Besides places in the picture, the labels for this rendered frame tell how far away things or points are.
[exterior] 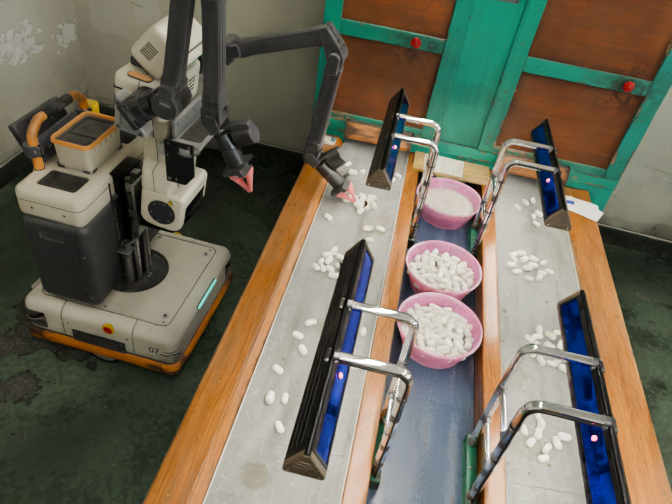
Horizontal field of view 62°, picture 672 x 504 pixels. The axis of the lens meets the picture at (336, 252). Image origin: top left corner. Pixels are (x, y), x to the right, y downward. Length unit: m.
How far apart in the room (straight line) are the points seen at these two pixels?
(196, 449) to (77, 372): 1.24
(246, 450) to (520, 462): 0.69
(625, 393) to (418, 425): 0.61
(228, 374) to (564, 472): 0.90
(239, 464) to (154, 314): 1.06
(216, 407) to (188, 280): 1.08
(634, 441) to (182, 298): 1.68
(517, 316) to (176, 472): 1.15
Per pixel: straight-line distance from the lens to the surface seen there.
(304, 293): 1.79
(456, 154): 2.57
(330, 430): 1.10
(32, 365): 2.66
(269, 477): 1.42
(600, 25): 2.42
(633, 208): 3.79
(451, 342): 1.76
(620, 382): 1.88
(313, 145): 2.06
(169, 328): 2.30
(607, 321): 2.05
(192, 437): 1.44
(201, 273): 2.51
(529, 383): 1.76
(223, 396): 1.50
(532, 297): 2.03
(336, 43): 1.91
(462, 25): 2.36
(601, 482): 1.22
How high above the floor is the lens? 2.00
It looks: 40 degrees down
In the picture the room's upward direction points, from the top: 10 degrees clockwise
